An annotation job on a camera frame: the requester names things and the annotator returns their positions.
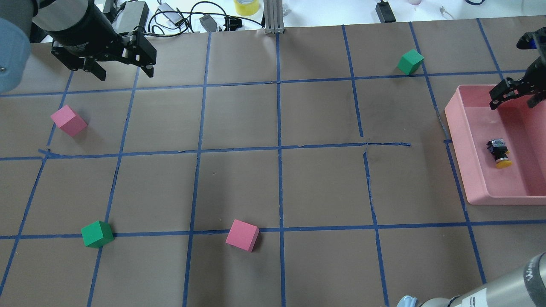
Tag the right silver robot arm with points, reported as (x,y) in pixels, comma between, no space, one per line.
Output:
(522,287)

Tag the large black power brick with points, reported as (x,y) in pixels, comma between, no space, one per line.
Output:
(131,16)

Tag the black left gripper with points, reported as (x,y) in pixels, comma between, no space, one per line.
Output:
(77,26)

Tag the pink cube far side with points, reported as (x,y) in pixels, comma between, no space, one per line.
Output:
(69,121)

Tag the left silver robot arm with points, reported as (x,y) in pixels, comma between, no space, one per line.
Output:
(18,19)

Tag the aluminium frame post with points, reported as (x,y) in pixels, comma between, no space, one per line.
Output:
(273,17)

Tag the pink cube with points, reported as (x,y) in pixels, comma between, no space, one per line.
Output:
(242,235)
(69,121)

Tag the green cube near bin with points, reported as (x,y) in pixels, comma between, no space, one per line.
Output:
(410,62)

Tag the black power adapter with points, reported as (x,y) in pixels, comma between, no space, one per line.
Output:
(384,12)

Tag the pink plastic bin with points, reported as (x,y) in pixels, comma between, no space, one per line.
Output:
(472,124)

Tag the green cube far side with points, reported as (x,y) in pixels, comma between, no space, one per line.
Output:
(97,234)

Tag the yellow tape roll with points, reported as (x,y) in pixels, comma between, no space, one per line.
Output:
(246,7)

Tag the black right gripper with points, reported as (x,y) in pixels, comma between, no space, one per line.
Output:
(510,89)

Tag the pink cube centre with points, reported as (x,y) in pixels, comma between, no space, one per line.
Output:
(242,235)

